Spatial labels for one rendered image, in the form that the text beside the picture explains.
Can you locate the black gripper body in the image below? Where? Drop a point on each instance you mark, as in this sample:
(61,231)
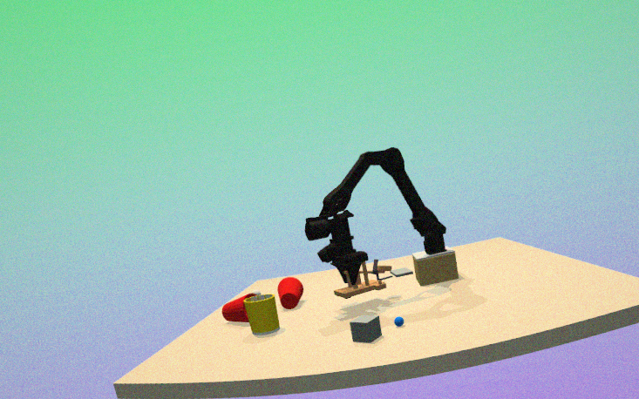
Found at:
(351,256)

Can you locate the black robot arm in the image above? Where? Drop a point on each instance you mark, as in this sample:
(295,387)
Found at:
(391,160)

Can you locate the yellow cup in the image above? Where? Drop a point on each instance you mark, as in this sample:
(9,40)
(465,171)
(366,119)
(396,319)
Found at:
(262,314)

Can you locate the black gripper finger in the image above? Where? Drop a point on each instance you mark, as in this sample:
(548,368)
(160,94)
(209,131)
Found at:
(353,271)
(341,269)

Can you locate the red cylinder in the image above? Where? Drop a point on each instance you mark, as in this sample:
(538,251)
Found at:
(290,292)
(236,310)

